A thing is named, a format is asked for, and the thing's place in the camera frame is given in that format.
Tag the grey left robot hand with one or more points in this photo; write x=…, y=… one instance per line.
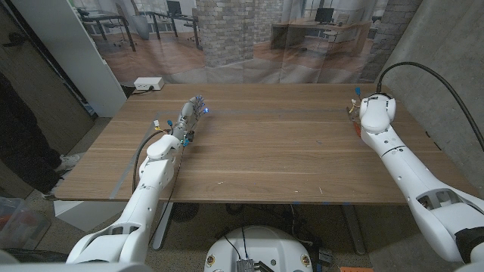
x=188, y=115

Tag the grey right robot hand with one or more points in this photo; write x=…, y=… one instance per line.
x=355, y=117

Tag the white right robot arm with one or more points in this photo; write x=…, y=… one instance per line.
x=401, y=162

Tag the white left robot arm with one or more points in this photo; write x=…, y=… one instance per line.
x=147, y=196

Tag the white power box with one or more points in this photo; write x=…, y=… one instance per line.
x=148, y=83

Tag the printed office backdrop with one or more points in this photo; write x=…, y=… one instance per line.
x=227, y=38

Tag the black round fan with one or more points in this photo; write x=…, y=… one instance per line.
x=184, y=211

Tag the white table leg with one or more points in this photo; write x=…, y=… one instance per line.
x=353, y=230
x=162, y=230

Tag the white upright panel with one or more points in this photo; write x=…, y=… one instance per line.
x=75, y=56

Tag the white box under table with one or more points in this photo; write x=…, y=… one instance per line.
x=87, y=215

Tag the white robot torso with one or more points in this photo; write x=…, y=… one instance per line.
x=264, y=245

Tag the orange flat object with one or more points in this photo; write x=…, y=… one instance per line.
x=355, y=269

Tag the person in dark clothes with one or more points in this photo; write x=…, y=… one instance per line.
x=22, y=151

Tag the clear plastic storage bin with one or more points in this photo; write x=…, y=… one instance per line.
x=22, y=226

